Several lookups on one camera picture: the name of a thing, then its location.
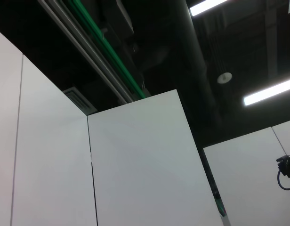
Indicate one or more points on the black handheld camera rig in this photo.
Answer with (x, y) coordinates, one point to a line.
(288, 164)

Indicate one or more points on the green ceiling pipe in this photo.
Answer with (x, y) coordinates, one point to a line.
(112, 54)

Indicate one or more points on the white ceiling vent grille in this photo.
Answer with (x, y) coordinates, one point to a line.
(76, 96)

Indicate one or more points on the round white ceiling sensor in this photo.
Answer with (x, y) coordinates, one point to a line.
(224, 77)

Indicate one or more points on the long fluorescent ceiling light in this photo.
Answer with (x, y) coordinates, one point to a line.
(203, 7)
(265, 94)

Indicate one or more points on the black round ceiling duct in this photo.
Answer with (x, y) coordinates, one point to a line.
(192, 58)

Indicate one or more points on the grey ceiling rail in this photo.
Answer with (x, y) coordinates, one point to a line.
(88, 54)

